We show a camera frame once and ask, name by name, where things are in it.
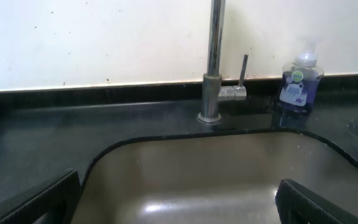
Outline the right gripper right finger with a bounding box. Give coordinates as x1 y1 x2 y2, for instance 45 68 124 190
275 178 358 224

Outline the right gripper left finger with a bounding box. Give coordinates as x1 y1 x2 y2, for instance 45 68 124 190
0 169 82 224

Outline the steel sink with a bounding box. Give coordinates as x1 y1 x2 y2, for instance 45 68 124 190
70 128 358 224

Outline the blue soap bottle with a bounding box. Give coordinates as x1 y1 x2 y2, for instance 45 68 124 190
276 39 326 114

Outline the steel tap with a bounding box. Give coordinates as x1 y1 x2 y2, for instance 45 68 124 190
196 0 249 126

